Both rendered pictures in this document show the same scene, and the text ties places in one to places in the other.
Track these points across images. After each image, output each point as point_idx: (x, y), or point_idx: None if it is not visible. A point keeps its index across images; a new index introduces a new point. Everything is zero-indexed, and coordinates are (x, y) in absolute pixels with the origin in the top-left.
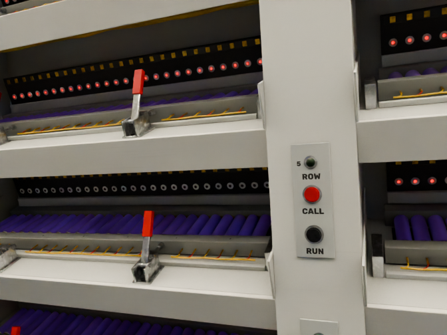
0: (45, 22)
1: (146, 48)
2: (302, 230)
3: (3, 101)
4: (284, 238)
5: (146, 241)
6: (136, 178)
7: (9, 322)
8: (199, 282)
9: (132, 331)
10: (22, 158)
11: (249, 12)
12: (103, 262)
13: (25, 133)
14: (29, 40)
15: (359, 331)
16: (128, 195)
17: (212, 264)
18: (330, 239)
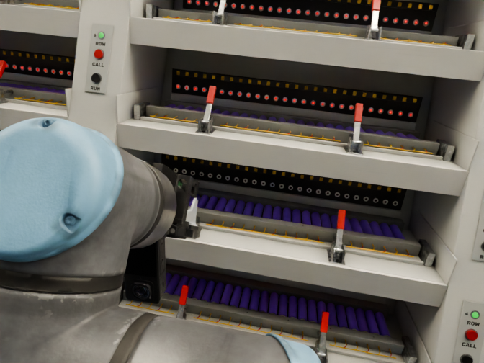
0: (295, 47)
1: (310, 78)
2: (480, 243)
3: (160, 86)
4: (464, 246)
5: (341, 232)
6: (287, 178)
7: None
8: (382, 268)
9: (266, 298)
10: (245, 149)
11: (401, 75)
12: (286, 243)
13: (229, 126)
14: (273, 55)
15: None
16: (274, 191)
17: (383, 256)
18: None
